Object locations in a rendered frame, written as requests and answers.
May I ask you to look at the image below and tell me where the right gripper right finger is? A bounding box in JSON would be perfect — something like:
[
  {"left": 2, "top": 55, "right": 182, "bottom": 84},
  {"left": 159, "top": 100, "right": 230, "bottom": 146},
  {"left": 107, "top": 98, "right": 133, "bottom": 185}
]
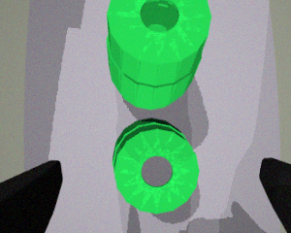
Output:
[{"left": 259, "top": 158, "right": 291, "bottom": 233}]

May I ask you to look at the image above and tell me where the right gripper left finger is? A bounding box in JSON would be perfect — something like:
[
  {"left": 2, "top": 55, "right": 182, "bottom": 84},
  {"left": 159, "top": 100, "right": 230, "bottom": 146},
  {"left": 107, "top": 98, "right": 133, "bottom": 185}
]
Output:
[{"left": 0, "top": 160, "right": 63, "bottom": 233}]

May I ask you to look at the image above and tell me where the green cup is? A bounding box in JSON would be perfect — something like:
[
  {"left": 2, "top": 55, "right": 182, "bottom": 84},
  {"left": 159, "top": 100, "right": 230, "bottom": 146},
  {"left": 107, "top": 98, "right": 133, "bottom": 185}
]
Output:
[
  {"left": 113, "top": 118, "right": 200, "bottom": 214},
  {"left": 122, "top": 1, "right": 178, "bottom": 110},
  {"left": 107, "top": 0, "right": 211, "bottom": 108}
]

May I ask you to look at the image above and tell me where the pale lavender flat mat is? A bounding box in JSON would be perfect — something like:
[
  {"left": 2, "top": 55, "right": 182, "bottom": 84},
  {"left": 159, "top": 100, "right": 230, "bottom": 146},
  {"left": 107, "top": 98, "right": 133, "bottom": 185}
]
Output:
[{"left": 24, "top": 0, "right": 280, "bottom": 233}]

